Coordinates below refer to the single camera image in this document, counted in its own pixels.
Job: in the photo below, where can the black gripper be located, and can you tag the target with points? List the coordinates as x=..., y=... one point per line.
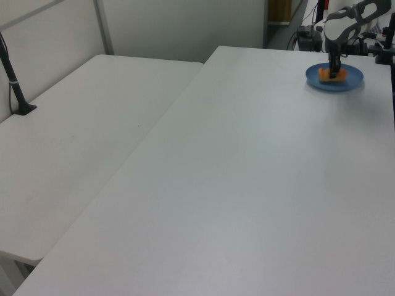
x=334, y=49

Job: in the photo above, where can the golden brown bread roll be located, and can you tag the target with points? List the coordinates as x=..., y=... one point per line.
x=324, y=74

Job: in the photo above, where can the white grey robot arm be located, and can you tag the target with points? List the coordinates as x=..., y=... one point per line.
x=342, y=23

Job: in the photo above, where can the blue round plate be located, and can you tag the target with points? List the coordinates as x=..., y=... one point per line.
x=348, y=83

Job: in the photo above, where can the black equipment box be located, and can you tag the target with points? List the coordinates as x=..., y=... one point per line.
x=308, y=38

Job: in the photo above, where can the black stand with clamp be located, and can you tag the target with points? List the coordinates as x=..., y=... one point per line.
x=384, y=52

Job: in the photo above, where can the wooden door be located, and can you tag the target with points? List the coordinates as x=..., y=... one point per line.
x=279, y=10

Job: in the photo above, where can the white table leg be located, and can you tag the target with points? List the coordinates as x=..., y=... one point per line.
x=9, y=276

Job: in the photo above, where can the grey partition frame post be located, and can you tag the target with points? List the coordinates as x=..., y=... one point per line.
x=103, y=27

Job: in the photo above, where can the black camera pole with foot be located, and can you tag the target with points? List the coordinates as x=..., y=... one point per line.
x=12, y=80

